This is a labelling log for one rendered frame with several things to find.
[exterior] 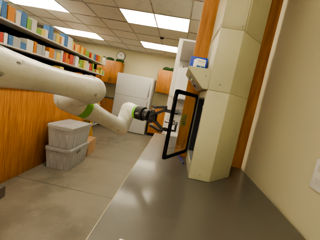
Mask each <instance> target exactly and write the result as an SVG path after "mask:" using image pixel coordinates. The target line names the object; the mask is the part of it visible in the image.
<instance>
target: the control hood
mask: <svg viewBox="0 0 320 240"><path fill-rule="evenodd" d="M211 71H212V70H211V69H205V68H200V67H194V66H189V67H188V70H187V72H186V77H187V78H188V79H189V77H190V76H192V78H193V79H194V81H195V82H196V84H197V86H198V87H199V89H197V90H196V91H198V92H200V91H204V90H207V89H208V85H209V81H210V75H211Z"/></svg>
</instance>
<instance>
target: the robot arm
mask: <svg viewBox="0 0 320 240"><path fill-rule="evenodd" d="M0 88H12V89H22V90H32V91H39V92H45V93H51V94H54V95H53V101H54V103H55V105H56V106H57V107H58V108H59V109H61V110H63V111H65V112H68V113H70V114H72V115H75V116H78V117H80V118H81V119H84V120H89V121H92V122H95V123H97V124H99V125H102V126H104V127H106V128H108V129H110V130H111V131H113V132H115V133H116V134H118V135H124V134H126V133H127V132H128V131H129V128H130V125H131V122H132V120H133V119H137V120H141V121H145V120H146V121H149V122H150V124H149V127H152V128H153V129H155V130H156V131H158V132H159V133H162V132H163V131H167V129H168V128H165V127H162V126H161V125H160V124H159V123H158V121H157V116H158V114H160V113H163V112H167V113H171V110H169V109H167V107H168V106H152V107H153V109H152V110H149V109H147V108H146V107H142V106H138V105H135V104H133V103H132V102H126V103H124V104H123V105H122V107H121V109H120V112H119V115H118V116H115V115H113V114H111V113H109V112H108V111H106V110H105V109H104V108H102V107H101V106H100V105H98V104H97V103H98V102H100V101H102V100H103V99H104V97H105V95H106V87H105V84H104V83H103V81H102V80H100V79H99V78H97V77H93V76H88V75H82V74H78V73H74V72H70V71H66V70H62V69H59V68H56V67H53V66H50V65H47V64H44V63H42V62H39V61H36V60H33V59H31V58H28V57H26V56H23V55H21V54H19V53H16V52H14V51H12V50H9V49H7V48H5V47H3V46H1V45H0ZM160 108H164V109H163V110H160V111H157V112H156V111H155V109H160ZM152 123H155V124H156V125H157V126H158V127H159V128H157V127H156V126H154V125H153V124H152Z"/></svg>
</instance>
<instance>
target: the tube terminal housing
mask: <svg viewBox="0 0 320 240"><path fill-rule="evenodd" d="M260 47H261V44H260V43H258V42H257V41H256V40H254V38H252V37H251V36H250V35H248V34H247V33H246V32H244V31H241V30H232V29H227V28H221V29H220V30H219V32H218V34H217V35H216V37H215V39H214V40H213V42H212V43H211V45H210V48H209V53H208V57H207V58H208V63H207V67H206V68H207V69H211V70H212V71H211V75H210V81H209V85H208V89H207V90H204V91H200V96H199V99H202V100H204V104H203V109H202V113H201V118H200V126H199V131H198V135H197V137H196V141H195V146H194V150H193V155H192V159H191V161H190V157H189V152H187V155H186V164H187V171H188V178H191V179H196V180H201V181H206V182H212V181H215V180H220V179H223V178H227V177H229V173H230V169H231V165H232V161H233V156H234V152H235V149H236V145H237V141H238V137H239V133H240V128H241V124H242V120H243V116H244V112H245V108H246V104H247V100H248V96H249V92H250V87H251V83H252V79H253V75H254V71H255V68H256V64H257V60H258V55H259V51H260ZM213 50H214V53H213V57H212V62H211V65H210V59H211V55H212V52H213ZM209 65H210V66H209Z"/></svg>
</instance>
